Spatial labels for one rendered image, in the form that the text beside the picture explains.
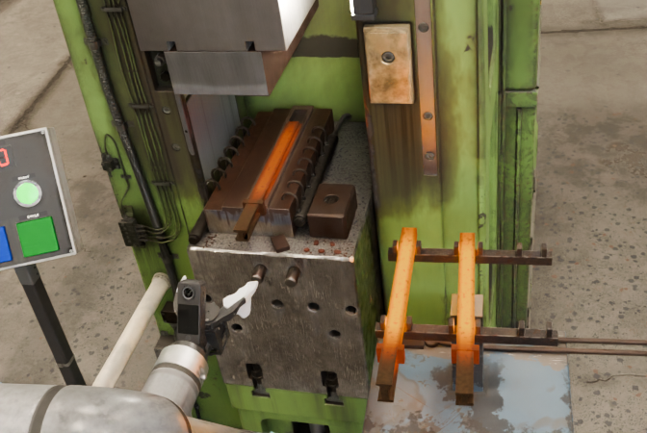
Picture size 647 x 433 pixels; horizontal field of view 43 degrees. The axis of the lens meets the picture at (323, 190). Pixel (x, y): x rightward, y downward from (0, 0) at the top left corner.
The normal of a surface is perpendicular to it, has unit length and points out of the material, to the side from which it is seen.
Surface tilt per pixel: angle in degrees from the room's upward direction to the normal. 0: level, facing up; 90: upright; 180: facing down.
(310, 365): 90
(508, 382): 0
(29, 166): 60
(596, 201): 0
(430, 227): 90
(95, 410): 26
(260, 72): 90
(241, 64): 90
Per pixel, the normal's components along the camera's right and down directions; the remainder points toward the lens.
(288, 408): -0.23, 0.59
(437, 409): -0.11, -0.81
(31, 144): 0.11, 0.07
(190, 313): -0.28, 0.06
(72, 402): 0.15, -0.82
